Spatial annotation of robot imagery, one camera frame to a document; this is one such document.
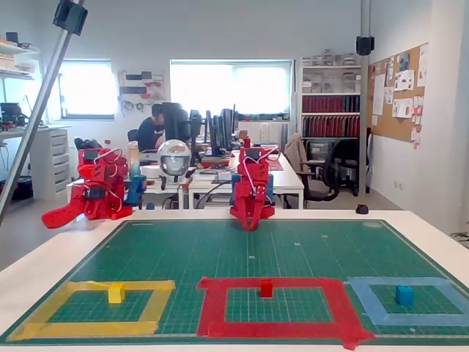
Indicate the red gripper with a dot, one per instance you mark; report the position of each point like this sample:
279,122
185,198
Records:
249,206

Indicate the red cube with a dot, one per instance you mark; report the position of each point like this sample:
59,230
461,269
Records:
266,288

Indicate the red leader arm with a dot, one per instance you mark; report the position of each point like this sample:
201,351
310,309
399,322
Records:
99,172

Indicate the red follower robot arm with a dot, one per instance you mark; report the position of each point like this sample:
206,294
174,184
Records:
269,213

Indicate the red tape square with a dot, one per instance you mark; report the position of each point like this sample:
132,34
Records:
293,283

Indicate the yellow cube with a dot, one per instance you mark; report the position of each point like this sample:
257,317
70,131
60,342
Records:
116,293

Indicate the blue tape square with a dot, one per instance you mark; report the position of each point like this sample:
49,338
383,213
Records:
403,281

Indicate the blue cube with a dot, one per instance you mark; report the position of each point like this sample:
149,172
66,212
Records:
404,295

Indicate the yellow tape square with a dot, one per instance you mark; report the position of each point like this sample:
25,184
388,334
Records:
91,328

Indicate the green cutting mat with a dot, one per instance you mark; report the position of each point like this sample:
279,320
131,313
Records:
256,249

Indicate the white office desk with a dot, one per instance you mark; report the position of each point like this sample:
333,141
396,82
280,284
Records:
289,179

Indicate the red bottle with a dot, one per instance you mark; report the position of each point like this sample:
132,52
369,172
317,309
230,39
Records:
247,142

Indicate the beige jacket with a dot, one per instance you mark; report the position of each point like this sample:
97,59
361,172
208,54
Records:
295,150

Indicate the black office chair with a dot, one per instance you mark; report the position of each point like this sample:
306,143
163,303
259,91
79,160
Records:
329,183

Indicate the black computer monitor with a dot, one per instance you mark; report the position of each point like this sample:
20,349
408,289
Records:
220,128
177,121
196,132

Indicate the white helmet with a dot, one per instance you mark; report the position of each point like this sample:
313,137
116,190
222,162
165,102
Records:
174,161

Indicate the black round knob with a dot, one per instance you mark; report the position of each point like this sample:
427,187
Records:
362,209

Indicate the blue leader table clamp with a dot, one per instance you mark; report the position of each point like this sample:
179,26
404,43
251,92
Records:
135,190

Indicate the wide window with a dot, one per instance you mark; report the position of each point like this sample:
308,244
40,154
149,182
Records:
238,88

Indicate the seated person dark shirt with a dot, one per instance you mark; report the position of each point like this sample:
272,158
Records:
148,133

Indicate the tan and teal bottle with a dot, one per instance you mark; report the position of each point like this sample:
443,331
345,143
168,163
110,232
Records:
133,157

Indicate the white bookshelf with binders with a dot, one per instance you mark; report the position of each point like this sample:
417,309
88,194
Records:
329,104

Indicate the upright metal pole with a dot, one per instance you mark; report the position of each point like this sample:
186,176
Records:
364,110

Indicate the cork notice board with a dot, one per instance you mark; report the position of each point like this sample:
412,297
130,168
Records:
388,124

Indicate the black backpack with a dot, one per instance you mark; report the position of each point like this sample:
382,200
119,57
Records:
88,143

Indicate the black clamp on upright pole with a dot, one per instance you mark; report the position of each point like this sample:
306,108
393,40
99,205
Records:
365,45

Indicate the white drawer cabinet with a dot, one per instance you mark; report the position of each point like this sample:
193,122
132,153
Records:
58,161

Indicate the small window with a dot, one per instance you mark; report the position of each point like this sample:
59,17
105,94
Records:
91,88

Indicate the green plant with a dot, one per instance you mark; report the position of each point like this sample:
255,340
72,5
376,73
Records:
462,234

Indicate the black machine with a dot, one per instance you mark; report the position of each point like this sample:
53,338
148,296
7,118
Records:
11,111

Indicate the black clamp on slanted pole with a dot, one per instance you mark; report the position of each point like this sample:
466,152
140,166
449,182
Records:
70,16

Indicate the white wall socket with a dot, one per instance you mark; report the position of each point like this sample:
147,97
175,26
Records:
398,184

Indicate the wall tool rack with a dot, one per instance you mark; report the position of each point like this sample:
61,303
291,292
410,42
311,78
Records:
141,89

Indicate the white wall shelf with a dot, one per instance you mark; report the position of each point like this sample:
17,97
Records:
14,51

